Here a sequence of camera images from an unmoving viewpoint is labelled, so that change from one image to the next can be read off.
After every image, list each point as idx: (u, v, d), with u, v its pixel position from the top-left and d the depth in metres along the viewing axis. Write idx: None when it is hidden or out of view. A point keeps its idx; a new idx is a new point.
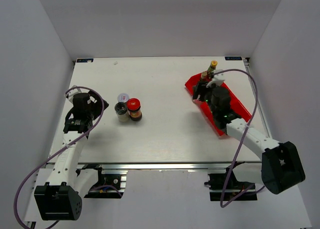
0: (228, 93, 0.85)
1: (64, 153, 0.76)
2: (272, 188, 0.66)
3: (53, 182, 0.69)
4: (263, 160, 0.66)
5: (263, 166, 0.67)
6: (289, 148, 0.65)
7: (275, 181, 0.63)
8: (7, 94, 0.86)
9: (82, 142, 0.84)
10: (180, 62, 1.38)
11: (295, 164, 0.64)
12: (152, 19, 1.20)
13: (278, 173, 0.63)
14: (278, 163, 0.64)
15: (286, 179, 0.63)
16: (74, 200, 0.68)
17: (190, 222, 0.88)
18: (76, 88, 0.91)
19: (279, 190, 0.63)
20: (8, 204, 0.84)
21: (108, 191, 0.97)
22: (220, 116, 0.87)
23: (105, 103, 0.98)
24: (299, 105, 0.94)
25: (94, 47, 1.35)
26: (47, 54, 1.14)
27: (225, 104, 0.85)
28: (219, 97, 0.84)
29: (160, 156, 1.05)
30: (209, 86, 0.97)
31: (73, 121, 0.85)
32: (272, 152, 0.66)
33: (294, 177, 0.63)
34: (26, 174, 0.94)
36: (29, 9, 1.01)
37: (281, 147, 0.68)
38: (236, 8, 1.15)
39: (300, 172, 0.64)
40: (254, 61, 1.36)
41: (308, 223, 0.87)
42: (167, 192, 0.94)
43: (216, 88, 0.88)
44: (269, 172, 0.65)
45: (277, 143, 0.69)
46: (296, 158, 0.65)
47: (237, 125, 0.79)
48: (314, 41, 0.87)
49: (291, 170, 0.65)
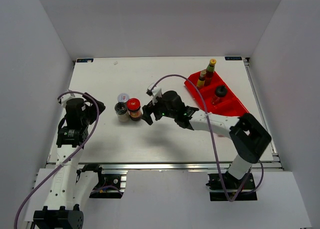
0: (173, 94, 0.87)
1: (59, 173, 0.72)
2: (252, 159, 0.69)
3: (52, 206, 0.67)
4: (234, 139, 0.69)
5: (235, 145, 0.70)
6: (247, 118, 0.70)
7: (250, 151, 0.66)
8: (7, 94, 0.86)
9: (78, 155, 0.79)
10: (180, 62, 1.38)
11: (258, 128, 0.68)
12: (152, 19, 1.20)
13: (249, 143, 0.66)
14: (244, 135, 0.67)
15: (258, 145, 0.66)
16: (74, 220, 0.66)
17: (190, 221, 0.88)
18: (69, 94, 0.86)
19: (257, 157, 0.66)
20: (9, 204, 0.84)
21: (108, 191, 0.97)
22: (180, 116, 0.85)
23: (102, 105, 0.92)
24: (299, 106, 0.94)
25: (94, 47, 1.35)
26: (47, 54, 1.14)
27: (178, 103, 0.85)
28: (171, 100, 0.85)
29: (160, 157, 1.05)
30: (155, 102, 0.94)
31: (66, 132, 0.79)
32: (236, 128, 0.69)
33: (262, 140, 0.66)
34: (26, 173, 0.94)
36: (29, 9, 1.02)
37: (241, 120, 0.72)
38: (236, 8, 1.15)
39: (266, 133, 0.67)
40: (253, 61, 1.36)
41: (308, 223, 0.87)
42: (166, 192, 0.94)
43: (163, 95, 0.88)
44: (241, 147, 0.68)
45: (238, 118, 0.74)
46: (255, 123, 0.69)
47: (198, 118, 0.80)
48: (313, 41, 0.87)
49: (259, 135, 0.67)
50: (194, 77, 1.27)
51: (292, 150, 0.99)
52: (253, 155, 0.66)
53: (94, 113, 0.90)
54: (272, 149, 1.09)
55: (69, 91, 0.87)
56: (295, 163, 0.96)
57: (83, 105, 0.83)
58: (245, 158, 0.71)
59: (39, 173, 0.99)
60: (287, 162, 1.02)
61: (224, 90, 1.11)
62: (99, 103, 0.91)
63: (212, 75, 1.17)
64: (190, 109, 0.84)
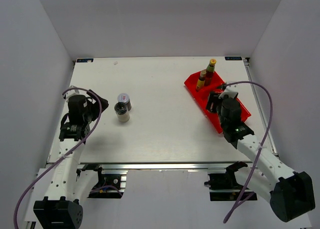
0: (238, 105, 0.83)
1: (61, 165, 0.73)
2: (281, 215, 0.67)
3: (52, 196, 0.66)
4: (276, 191, 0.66)
5: (274, 194, 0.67)
6: (303, 179, 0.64)
7: (286, 211, 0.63)
8: (7, 94, 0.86)
9: (80, 149, 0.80)
10: (180, 62, 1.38)
11: (307, 194, 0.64)
12: (152, 19, 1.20)
13: (290, 205, 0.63)
14: (290, 196, 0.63)
15: (296, 210, 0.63)
16: (74, 212, 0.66)
17: (190, 222, 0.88)
18: (73, 89, 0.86)
19: (288, 219, 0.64)
20: (9, 205, 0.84)
21: (108, 191, 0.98)
22: (230, 129, 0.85)
23: (105, 101, 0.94)
24: (298, 106, 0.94)
25: (94, 47, 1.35)
26: (47, 54, 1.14)
27: (236, 117, 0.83)
28: (230, 110, 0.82)
29: (160, 156, 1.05)
30: (221, 97, 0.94)
31: (69, 127, 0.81)
32: (285, 183, 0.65)
33: (303, 207, 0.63)
34: (26, 174, 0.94)
36: (29, 9, 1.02)
37: (294, 176, 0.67)
38: (236, 8, 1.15)
39: (311, 202, 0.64)
40: (253, 61, 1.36)
41: (309, 223, 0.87)
42: (166, 192, 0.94)
43: (227, 100, 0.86)
44: (280, 201, 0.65)
45: (291, 170, 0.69)
46: (309, 190, 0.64)
47: (248, 144, 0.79)
48: (313, 41, 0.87)
49: (303, 200, 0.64)
50: (194, 77, 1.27)
51: (292, 150, 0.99)
52: (286, 215, 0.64)
53: (97, 110, 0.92)
54: (272, 150, 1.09)
55: (73, 87, 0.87)
56: (295, 163, 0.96)
57: (85, 101, 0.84)
58: (274, 206, 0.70)
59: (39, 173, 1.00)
60: (287, 161, 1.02)
61: None
62: (102, 100, 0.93)
63: (212, 75, 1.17)
64: (244, 128, 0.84)
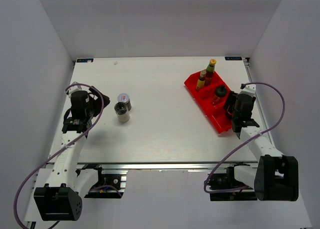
0: (251, 100, 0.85)
1: (63, 154, 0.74)
2: (259, 192, 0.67)
3: (53, 183, 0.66)
4: (261, 165, 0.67)
5: (257, 169, 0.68)
6: (290, 162, 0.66)
7: (264, 186, 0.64)
8: (6, 94, 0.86)
9: (82, 142, 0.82)
10: (180, 62, 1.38)
11: (290, 179, 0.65)
12: (152, 19, 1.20)
13: (270, 181, 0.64)
14: (273, 173, 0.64)
15: (275, 189, 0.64)
16: (74, 201, 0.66)
17: (190, 221, 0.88)
18: (76, 85, 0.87)
19: (265, 195, 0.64)
20: (9, 205, 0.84)
21: (108, 191, 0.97)
22: (238, 120, 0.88)
23: (107, 99, 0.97)
24: (298, 105, 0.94)
25: (94, 47, 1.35)
26: (47, 54, 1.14)
27: (246, 110, 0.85)
28: (241, 102, 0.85)
29: (160, 156, 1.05)
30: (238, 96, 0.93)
31: (72, 121, 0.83)
32: (271, 159, 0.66)
33: (284, 190, 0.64)
34: (26, 174, 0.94)
36: (29, 9, 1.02)
37: (283, 160, 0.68)
38: (236, 8, 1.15)
39: (293, 189, 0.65)
40: (253, 61, 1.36)
41: (309, 223, 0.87)
42: (167, 192, 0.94)
43: (242, 94, 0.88)
44: (261, 176, 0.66)
45: (280, 154, 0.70)
46: (293, 176, 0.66)
47: (249, 131, 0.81)
48: (313, 41, 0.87)
49: (285, 185, 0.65)
50: (194, 77, 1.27)
51: (292, 150, 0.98)
52: (264, 192, 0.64)
53: (99, 106, 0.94)
54: None
55: (76, 83, 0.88)
56: None
57: (87, 97, 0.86)
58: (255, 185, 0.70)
59: (39, 173, 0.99)
60: None
61: (223, 90, 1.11)
62: (104, 97, 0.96)
63: (212, 75, 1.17)
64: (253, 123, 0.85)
